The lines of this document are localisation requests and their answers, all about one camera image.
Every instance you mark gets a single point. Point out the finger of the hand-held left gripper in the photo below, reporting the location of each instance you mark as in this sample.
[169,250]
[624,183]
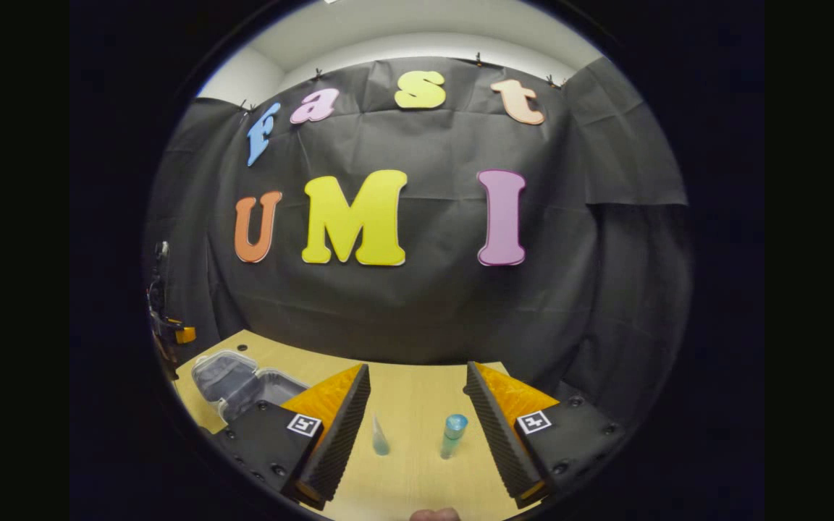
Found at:
[185,335]

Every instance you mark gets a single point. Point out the small clear cone bottle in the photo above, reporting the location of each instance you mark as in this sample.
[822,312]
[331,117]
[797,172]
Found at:
[380,443]

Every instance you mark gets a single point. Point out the clear blue-capped bottle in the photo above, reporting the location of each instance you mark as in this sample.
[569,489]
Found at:
[452,441]

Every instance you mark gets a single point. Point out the white suitcase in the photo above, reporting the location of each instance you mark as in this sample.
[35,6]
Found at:
[243,383]

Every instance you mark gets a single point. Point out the black backdrop cloth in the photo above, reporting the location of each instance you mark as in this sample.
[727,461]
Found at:
[424,318]

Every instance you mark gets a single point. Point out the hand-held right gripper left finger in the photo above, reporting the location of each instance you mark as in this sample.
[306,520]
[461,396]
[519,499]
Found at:
[341,441]

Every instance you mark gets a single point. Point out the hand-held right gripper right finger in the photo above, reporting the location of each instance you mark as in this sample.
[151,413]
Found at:
[500,441]

